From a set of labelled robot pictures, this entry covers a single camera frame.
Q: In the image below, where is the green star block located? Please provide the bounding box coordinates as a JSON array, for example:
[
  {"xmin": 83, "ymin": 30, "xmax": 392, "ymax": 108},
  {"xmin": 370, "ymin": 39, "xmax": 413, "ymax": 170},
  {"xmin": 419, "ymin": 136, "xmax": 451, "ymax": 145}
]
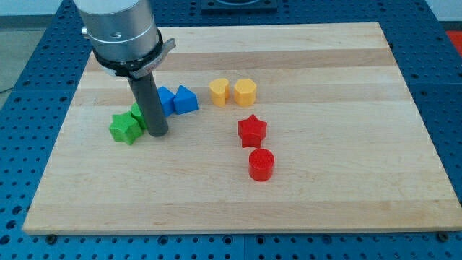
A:
[{"xmin": 109, "ymin": 112, "xmax": 143, "ymax": 145}]

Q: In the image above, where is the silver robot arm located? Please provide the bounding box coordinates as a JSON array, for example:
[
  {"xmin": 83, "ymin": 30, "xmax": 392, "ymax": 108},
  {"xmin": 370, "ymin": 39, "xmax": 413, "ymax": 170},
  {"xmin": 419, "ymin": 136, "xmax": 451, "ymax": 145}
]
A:
[{"xmin": 74, "ymin": 0, "xmax": 176, "ymax": 79}]

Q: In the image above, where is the red star block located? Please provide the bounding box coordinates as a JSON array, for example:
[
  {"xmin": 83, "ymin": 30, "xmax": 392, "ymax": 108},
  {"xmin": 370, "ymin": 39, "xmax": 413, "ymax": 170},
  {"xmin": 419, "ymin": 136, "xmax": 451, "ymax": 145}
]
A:
[{"xmin": 238, "ymin": 114, "xmax": 267, "ymax": 149}]

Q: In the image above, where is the green circle block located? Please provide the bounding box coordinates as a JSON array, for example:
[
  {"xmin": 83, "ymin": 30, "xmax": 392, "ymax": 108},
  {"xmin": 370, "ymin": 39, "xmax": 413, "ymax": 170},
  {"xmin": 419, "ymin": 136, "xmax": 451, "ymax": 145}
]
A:
[{"xmin": 130, "ymin": 103, "xmax": 147, "ymax": 130}]

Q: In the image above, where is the yellow heart block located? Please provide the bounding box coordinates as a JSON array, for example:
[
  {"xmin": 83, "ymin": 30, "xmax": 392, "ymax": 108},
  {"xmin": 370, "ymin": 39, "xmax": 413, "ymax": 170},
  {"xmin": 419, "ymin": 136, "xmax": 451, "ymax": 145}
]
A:
[{"xmin": 209, "ymin": 78, "xmax": 230, "ymax": 107}]

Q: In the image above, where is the yellow hexagon block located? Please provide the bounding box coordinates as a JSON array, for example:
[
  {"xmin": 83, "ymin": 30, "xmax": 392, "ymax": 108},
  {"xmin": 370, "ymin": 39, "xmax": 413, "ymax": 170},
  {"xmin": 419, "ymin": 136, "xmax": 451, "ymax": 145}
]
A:
[{"xmin": 234, "ymin": 79, "xmax": 257, "ymax": 107}]

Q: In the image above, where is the red cylinder block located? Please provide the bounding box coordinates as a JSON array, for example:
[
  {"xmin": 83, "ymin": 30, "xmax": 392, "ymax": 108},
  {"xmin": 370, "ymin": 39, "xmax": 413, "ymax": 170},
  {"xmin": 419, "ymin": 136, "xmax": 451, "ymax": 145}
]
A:
[{"xmin": 248, "ymin": 148, "xmax": 275, "ymax": 181}]

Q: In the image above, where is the blue triangle block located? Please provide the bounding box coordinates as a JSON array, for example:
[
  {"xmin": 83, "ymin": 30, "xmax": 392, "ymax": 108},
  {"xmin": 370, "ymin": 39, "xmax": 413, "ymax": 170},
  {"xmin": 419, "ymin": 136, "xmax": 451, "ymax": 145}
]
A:
[{"xmin": 173, "ymin": 85, "xmax": 199, "ymax": 115}]

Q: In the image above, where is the light wooden board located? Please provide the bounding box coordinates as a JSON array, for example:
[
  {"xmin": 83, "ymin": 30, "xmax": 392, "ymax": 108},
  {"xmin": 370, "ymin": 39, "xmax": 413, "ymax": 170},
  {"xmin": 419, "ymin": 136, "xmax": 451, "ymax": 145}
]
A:
[{"xmin": 23, "ymin": 22, "xmax": 461, "ymax": 235}]

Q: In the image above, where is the blue cube block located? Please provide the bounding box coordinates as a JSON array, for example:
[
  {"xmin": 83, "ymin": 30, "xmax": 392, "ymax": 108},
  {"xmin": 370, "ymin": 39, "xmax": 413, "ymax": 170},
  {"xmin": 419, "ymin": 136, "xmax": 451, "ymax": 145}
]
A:
[{"xmin": 157, "ymin": 86, "xmax": 175, "ymax": 117}]

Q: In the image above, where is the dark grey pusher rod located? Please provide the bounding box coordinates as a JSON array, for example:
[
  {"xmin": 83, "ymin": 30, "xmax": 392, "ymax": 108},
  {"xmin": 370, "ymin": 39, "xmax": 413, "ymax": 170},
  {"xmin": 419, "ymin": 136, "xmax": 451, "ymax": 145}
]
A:
[{"xmin": 128, "ymin": 74, "xmax": 168, "ymax": 137}]

